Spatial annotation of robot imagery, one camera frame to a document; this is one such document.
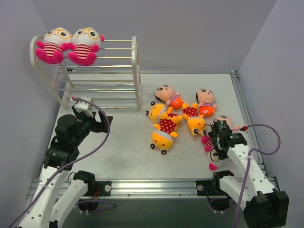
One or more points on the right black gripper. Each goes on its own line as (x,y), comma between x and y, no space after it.
(215,144)

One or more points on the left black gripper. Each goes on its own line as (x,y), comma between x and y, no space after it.
(96,122)

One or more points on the yellow bear plush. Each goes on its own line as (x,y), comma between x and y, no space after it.
(163,118)
(195,122)
(162,141)

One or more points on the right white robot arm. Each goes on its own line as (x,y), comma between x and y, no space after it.
(262,204)

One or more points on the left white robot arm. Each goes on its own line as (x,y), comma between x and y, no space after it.
(48,209)

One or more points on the cream two-tier shelf rack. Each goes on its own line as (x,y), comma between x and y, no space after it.
(113,81)

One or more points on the peach boy plush right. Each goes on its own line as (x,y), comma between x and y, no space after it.
(228,119)

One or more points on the peach boy plush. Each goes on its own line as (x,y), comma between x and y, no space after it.
(228,119)
(167,94)
(206,102)

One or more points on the peach boy plush middle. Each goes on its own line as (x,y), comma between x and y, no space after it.
(206,102)

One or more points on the peach boy plush left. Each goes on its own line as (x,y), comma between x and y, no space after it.
(167,94)

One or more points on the pink plush with glasses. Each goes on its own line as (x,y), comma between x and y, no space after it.
(55,43)

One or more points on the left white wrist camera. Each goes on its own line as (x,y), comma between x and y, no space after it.
(81,106)

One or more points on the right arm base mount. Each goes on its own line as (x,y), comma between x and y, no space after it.
(211,187)

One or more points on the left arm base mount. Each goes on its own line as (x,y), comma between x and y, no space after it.
(97,188)

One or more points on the aluminium front rail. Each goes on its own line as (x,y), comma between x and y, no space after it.
(150,188)

